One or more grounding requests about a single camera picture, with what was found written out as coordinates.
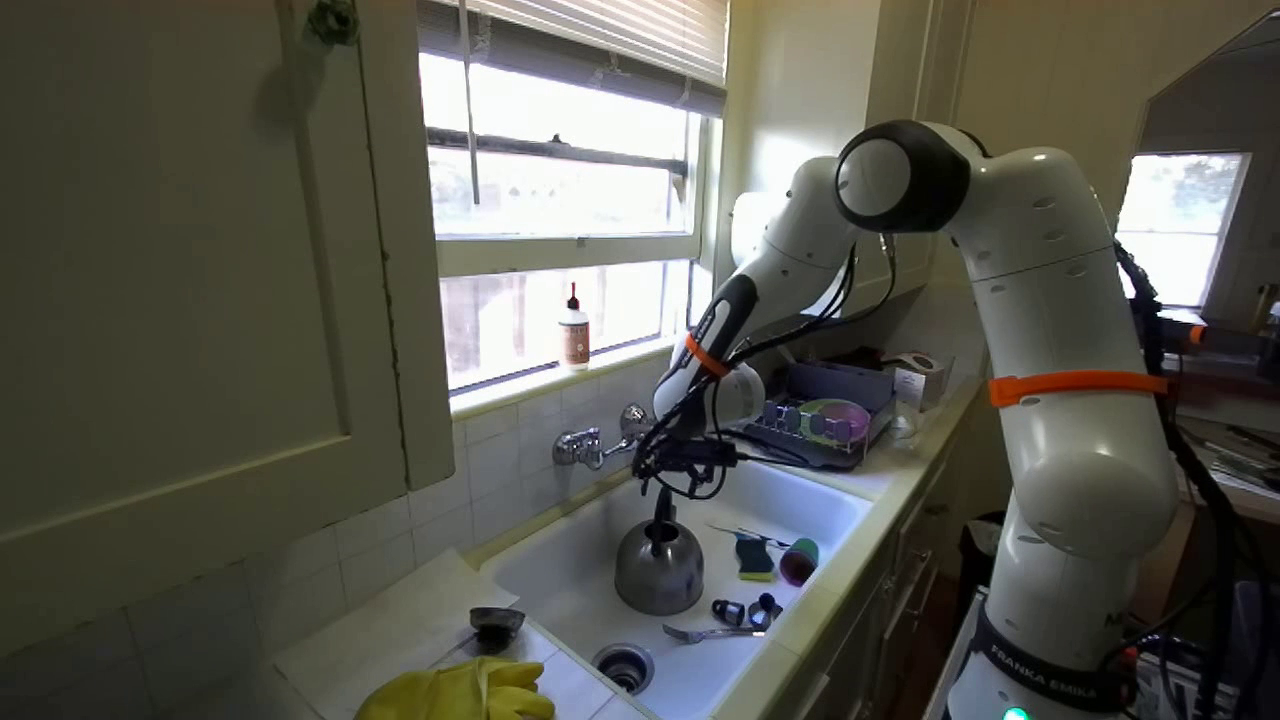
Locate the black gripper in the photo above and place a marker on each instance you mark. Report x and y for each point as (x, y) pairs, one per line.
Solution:
(687, 461)

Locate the chrome wall tap faucet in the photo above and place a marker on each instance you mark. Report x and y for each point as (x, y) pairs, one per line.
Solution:
(585, 447)

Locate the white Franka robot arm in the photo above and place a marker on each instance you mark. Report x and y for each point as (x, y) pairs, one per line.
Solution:
(1064, 441)

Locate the green and yellow sponge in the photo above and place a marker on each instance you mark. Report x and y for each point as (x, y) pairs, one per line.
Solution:
(752, 558)

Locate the steel and black spout whistle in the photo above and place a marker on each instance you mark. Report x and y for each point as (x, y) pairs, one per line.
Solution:
(729, 613)

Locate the metal fork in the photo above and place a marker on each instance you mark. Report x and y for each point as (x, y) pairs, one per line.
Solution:
(690, 631)

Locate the white ceramic sink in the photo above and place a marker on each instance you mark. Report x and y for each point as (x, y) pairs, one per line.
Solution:
(560, 587)

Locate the green plastic cup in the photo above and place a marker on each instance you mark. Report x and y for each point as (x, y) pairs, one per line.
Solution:
(793, 544)

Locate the metal sink drain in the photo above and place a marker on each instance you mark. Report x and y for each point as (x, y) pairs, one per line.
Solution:
(621, 664)

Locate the amber pump soap bottle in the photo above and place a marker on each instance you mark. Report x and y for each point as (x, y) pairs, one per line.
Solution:
(575, 335)

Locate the dark metal sink stopper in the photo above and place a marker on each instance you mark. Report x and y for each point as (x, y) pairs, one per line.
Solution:
(495, 626)

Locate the yellow rubber glove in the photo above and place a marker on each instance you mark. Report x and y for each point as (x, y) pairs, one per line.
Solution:
(462, 688)

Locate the small white container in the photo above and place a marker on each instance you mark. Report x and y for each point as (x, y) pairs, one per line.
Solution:
(922, 377)

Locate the window blind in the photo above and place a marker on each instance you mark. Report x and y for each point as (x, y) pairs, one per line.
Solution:
(612, 34)

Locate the small side window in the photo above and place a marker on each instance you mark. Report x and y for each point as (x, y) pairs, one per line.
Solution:
(1180, 221)

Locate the kitchen window frame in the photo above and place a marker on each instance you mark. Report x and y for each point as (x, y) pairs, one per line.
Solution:
(560, 250)

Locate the cream wall cabinet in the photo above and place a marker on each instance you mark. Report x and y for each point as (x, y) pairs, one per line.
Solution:
(173, 266)

